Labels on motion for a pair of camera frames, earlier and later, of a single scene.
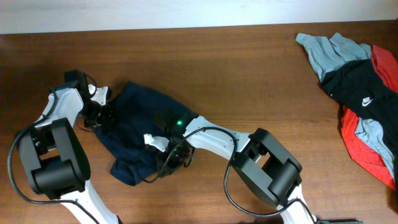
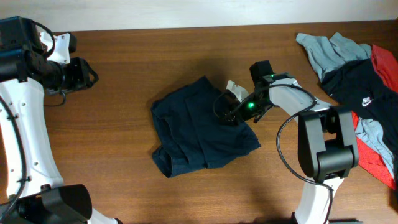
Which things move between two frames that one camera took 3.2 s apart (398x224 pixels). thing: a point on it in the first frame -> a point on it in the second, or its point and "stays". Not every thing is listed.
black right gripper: (170, 164) -> (242, 114)
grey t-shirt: (329, 54) stays
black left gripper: (109, 120) -> (83, 70)
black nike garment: (356, 86) stays
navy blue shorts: (137, 110) -> (190, 135)
